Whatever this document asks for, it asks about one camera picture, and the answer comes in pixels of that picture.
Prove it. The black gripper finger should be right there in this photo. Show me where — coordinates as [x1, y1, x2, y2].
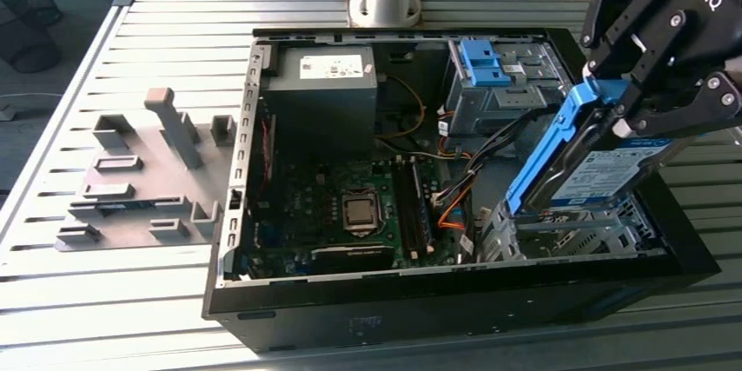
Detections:
[614, 12, 742, 137]
[581, 0, 662, 81]

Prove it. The hard disk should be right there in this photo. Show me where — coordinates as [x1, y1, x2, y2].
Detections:
[505, 77, 697, 218]

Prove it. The metal disk bay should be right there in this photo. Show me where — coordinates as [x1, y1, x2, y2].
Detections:
[478, 196, 645, 263]

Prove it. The blue plastic latch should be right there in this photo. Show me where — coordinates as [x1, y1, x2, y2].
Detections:
[455, 39, 514, 88]

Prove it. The metal optical drive cage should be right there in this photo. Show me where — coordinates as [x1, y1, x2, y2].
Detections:
[443, 38, 581, 137]

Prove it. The RAM stick with white clips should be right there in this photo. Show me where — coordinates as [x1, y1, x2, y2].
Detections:
[408, 156, 438, 255]

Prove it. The black RAM slot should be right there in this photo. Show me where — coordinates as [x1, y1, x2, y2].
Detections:
[391, 154, 423, 262]

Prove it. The gray power supply unit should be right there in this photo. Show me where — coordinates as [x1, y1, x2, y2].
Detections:
[267, 44, 382, 150]

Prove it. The CPU socket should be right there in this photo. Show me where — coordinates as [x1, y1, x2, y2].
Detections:
[340, 188, 387, 233]

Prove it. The black graphics card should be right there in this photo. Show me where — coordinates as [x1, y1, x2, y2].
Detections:
[310, 243, 395, 275]

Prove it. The black PC case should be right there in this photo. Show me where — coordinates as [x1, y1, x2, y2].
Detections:
[199, 26, 723, 354]

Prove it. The green motherboard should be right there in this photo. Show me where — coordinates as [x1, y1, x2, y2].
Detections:
[248, 156, 464, 279]

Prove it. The gray parts rack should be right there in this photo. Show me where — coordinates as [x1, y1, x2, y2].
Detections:
[55, 87, 239, 254]

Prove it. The bare RAM stick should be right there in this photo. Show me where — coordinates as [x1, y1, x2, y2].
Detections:
[95, 201, 156, 212]

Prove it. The black mesh waste basket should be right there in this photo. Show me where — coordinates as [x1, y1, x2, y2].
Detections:
[0, 0, 63, 73]

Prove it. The black cable bundle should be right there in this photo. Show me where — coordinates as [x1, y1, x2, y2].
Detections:
[431, 108, 558, 211]

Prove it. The yellow wire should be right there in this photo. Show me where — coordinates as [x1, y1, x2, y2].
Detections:
[375, 75, 428, 140]

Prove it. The orange wire bundle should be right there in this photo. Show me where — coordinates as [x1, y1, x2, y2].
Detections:
[438, 201, 468, 229]

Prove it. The white floor cable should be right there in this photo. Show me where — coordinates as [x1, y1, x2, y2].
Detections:
[0, 91, 65, 101]

